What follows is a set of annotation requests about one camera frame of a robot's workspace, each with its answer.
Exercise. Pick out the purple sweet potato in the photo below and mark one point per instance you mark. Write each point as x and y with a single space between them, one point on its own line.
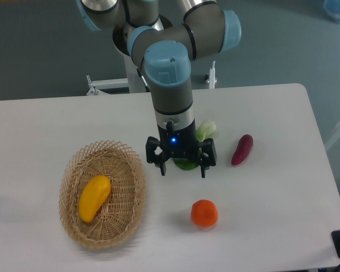
243 149

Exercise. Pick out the yellow mango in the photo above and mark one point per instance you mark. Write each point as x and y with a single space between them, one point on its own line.
93 196

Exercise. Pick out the green bok choy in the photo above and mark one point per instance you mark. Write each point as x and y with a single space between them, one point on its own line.
207 129

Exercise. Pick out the orange tangerine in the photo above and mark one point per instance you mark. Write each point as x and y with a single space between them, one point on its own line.
204 213

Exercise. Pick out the woven wicker basket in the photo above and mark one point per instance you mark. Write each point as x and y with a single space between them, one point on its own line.
121 213

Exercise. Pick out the blue plastic bag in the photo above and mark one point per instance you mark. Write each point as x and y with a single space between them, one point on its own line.
332 8

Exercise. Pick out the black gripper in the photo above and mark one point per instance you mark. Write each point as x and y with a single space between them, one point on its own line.
180 143

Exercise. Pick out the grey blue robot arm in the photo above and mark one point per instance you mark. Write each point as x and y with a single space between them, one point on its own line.
162 55

